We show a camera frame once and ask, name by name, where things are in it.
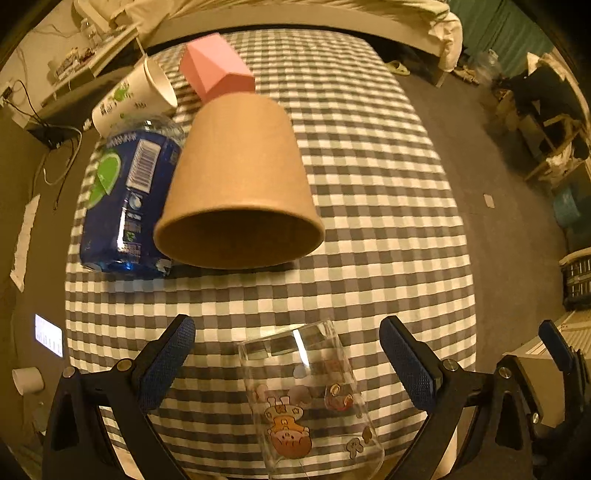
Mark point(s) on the wooden chair with clothes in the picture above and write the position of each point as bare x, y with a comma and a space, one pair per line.
546, 106

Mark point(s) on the large clear water jug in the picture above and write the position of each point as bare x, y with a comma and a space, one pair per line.
487, 67

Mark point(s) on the white paper roll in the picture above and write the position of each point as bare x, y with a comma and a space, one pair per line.
28, 380

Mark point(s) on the white paper strip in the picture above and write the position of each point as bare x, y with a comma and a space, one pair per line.
18, 270

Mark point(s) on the pink hexagonal box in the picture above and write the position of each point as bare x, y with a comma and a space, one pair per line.
213, 68

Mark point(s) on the green slipper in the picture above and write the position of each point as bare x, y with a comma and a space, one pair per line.
398, 68

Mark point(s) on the clear cartoon drinking glass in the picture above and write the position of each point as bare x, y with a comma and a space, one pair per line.
310, 418

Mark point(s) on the brown paper cup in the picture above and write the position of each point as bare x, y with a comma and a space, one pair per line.
239, 197

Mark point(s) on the blue plastic bottle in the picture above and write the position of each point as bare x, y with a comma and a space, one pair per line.
130, 185

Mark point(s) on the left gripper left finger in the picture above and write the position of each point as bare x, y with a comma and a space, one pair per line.
77, 445

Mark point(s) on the green curtain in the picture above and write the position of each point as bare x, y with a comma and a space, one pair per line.
501, 26

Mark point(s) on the white bedside table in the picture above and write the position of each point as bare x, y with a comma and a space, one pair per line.
80, 68

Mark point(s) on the blue plastic basket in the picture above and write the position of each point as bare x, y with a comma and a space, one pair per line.
565, 208

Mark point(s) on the white paper scrap on floor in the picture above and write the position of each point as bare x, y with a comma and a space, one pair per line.
489, 201

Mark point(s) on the dark grey sofa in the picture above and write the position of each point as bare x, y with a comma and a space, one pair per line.
28, 168

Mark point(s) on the white green-print paper cup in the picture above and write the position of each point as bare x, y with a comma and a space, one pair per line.
146, 91

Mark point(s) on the glowing smartphone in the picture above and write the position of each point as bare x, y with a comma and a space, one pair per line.
48, 335

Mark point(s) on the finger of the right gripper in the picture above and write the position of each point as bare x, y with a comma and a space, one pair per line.
565, 358

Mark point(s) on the bed with cream sheets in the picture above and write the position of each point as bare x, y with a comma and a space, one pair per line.
430, 26

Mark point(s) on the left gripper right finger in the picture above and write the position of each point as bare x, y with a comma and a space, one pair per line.
499, 441

